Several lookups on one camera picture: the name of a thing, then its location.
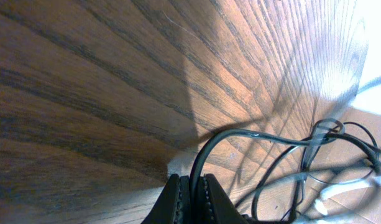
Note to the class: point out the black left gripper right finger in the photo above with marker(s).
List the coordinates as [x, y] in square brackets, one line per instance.
[212, 205]

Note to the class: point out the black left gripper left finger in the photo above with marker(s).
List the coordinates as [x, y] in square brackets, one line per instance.
[173, 203]

